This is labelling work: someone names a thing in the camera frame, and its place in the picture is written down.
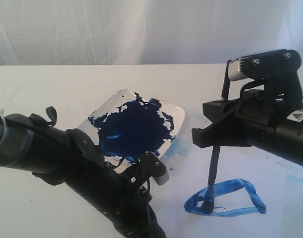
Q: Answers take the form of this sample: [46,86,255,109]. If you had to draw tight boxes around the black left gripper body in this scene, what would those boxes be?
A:
[66,161,166,238]

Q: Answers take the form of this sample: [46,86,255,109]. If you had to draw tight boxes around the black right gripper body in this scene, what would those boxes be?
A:
[237,74,303,149]

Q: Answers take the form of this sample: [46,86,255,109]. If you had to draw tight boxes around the black paintbrush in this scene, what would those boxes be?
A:
[202,76,231,215]

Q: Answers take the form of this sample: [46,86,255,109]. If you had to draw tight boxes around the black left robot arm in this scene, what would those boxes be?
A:
[0,107,167,238]

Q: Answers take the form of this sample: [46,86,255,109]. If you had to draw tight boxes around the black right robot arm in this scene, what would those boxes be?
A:
[192,73,303,166]

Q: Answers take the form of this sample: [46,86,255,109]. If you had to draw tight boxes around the white paper sheet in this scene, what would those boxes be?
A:
[151,138,288,238]

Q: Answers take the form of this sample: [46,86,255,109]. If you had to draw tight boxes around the white square paint dish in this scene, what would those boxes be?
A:
[77,89,186,169]

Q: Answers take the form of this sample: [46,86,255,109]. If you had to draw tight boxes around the white zip tie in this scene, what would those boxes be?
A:
[0,86,20,146]

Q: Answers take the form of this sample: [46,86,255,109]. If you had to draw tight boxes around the white backdrop curtain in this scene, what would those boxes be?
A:
[0,0,303,65]

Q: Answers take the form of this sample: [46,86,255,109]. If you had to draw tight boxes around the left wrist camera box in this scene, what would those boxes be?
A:
[132,151,169,187]

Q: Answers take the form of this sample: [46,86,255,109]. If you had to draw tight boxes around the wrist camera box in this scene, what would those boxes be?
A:
[132,151,169,187]
[226,49,302,81]

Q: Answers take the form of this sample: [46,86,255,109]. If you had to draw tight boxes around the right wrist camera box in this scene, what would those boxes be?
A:
[226,49,302,81]

